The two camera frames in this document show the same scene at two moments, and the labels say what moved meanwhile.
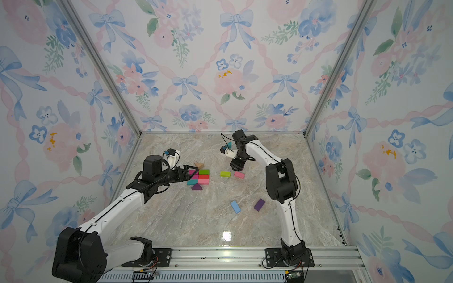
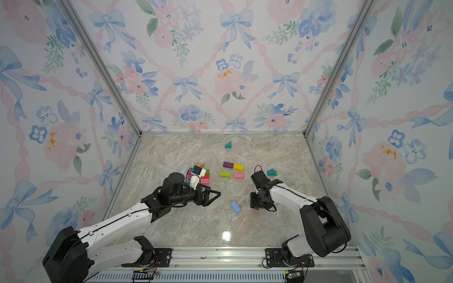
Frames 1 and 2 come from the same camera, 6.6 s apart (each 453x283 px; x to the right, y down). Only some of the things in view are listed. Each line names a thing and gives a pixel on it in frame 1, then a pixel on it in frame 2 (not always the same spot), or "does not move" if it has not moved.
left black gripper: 187,176 -> 205,200
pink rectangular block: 239,174 does not move
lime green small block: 226,174 does not move
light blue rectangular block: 235,206 does not move
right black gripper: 236,165 -> 253,202
